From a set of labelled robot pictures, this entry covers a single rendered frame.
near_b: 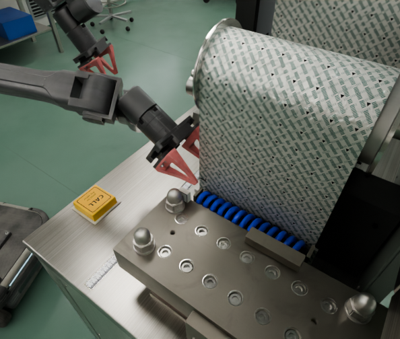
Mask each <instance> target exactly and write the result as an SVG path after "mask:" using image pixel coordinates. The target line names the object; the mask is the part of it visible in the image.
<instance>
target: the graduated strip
mask: <svg viewBox="0 0 400 339"><path fill-rule="evenodd" d="M194 175H195V177H196V178H197V180H199V169H198V170H197V171H196V172H195V173H194ZM192 186H193V185H192V184H190V183H188V182H185V183H184V184H183V185H182V187H183V188H185V189H187V190H189V189H190V188H191V187H192ZM117 264H118V262H117V260H116V257H115V254H113V255H112V256H111V257H110V258H109V259H108V260H107V261H106V262H105V263H104V264H103V265H102V266H101V267H100V268H99V269H98V270H97V271H96V272H95V273H94V274H93V275H92V276H91V277H90V278H89V279H88V280H87V281H86V282H85V283H84V285H85V286H87V288H89V289H90V290H92V289H93V288H94V287H95V286H96V285H97V284H98V283H99V282H100V281H101V280H102V279H103V278H104V277H105V276H106V275H107V274H108V273H109V272H110V271H111V270H112V269H113V268H114V267H115V266H116V265H117Z"/></svg>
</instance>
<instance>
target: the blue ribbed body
mask: <svg viewBox="0 0 400 339"><path fill-rule="evenodd" d="M201 202H203V206H204V207H205V208H207V209H208V208H209V206H210V210H211V211H213V212H215V211H216V210H218V211H217V214H218V215H220V216H222V215H223V214H225V215H224V218H225V219H227V220H229V219H230V217H231V218H232V221H231V222H233V223H235V224H237V222H240V224H239V226H240V227H242V228H244V227H245V226H247V231H249V230H250V229H251V227H254V228H256V229H258V230H259V231H262V232H263V233H265V234H267V235H269V236H271V237H273V238H274V239H276V240H278V241H280V242H282V243H284V244H286V245H287V246H290V247H291V248H293V249H295V250H297V251H299V252H300V253H302V254H304V255H307V253H308V250H306V249H305V247H306V244H305V241H303V240H300V241H298V242H297V243H296V241H297V240H296V237H295V236H294V235H291V236H289V237H288V233H287V232H286V231H281V232H279V228H278V227H272V228H271V224H270V223H268V222H265V223H263V220H262V219H261V218H255V216H254V215H253V214H247V212H246V211H245V210H241V211H240V208H239V207H238V206H232V203H231V202H225V200H224V199H223V198H218V196H216V195H215V194H212V195H211V192H209V191H204V192H202V193H201V194H200V195H199V196H198V197H197V199H196V203H198V204H201Z"/></svg>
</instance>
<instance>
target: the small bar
mask: <svg viewBox="0 0 400 339"><path fill-rule="evenodd" d="M244 242H245V243H247V244H248V245H250V246H253V247H254V248H256V249H258V250H259V251H261V252H263V253H264V254H267V255H268V256H270V257H272V258H273V259H275V260H277V261H278V262H281V263H282V264H284V265H286V266H287V267H289V268H291V269H292V270H295V271H296V272H298V271H299V269H300V267H301V265H302V263H303V261H304V259H305V257H306V255H304V254H302V253H300V252H299V251H297V250H295V249H293V248H291V247H290V246H287V245H286V244H284V243H282V242H280V241H278V240H276V239H274V238H273V237H271V236H269V235H267V234H265V233H263V232H262V231H259V230H258V229H256V228H254V227H251V229H250V230H249V232H248V233H247V235H246V236H245V240H244Z"/></svg>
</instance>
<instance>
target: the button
mask: <svg viewBox="0 0 400 339"><path fill-rule="evenodd" d="M73 204H74V206H75V208H76V209H77V210H79V211H80V212H82V213H83V214H84V215H86V216H87V217H89V218H91V220H93V221H97V220H98V219H99V218H100V217H101V216H102V215H103V214H104V213H105V212H106V211H108V210H109V209H110V208H111V207H112V206H114V205H115V204H116V198H115V196H113V195H112V194H110V193H109V192H107V191H105V190H103V189H102V188H101V187H99V186H97V185H94V186H93V187H91V188H90V189H89V190H88V191H87V192H85V193H84V194H82V195H81V196H80V197H79V198H78V199H76V200H75V201H74V202H73Z"/></svg>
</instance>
